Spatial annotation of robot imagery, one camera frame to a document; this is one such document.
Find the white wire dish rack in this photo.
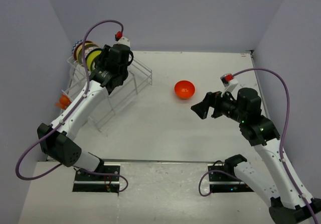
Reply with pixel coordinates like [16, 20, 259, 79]
[61, 46, 153, 133]

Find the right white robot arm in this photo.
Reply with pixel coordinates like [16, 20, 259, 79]
[191, 88, 320, 223]

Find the blue triangle patterned bowl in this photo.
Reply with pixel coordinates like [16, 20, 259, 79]
[77, 43, 102, 70]

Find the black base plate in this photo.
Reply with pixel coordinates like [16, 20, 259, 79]
[208, 172, 253, 193]
[72, 170, 120, 193]

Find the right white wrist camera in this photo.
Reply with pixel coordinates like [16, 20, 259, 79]
[220, 73, 238, 95]

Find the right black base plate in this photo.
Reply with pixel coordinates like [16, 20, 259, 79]
[208, 172, 253, 193]

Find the orange plastic utensil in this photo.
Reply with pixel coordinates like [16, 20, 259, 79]
[55, 94, 71, 109]

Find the blue zigzag patterned bowl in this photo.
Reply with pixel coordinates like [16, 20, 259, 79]
[72, 40, 82, 56]

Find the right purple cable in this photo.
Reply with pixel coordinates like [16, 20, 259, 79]
[198, 67, 318, 224]

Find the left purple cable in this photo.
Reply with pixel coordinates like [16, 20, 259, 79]
[15, 20, 129, 192]

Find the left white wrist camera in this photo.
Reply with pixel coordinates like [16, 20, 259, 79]
[116, 36, 130, 48]

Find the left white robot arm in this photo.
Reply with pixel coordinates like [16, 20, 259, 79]
[37, 42, 133, 180]

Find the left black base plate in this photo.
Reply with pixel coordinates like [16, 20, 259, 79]
[72, 170, 120, 193]

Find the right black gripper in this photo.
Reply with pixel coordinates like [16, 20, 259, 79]
[191, 87, 246, 123]

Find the lime green bowl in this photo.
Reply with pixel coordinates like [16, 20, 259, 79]
[85, 47, 102, 71]

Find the orange plastic bowl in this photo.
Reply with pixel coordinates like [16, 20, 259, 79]
[174, 80, 196, 100]

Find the purple cable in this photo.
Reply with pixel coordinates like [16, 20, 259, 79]
[15, 20, 129, 192]
[198, 67, 318, 224]

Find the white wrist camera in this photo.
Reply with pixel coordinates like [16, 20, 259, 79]
[220, 73, 238, 95]
[116, 36, 130, 48]

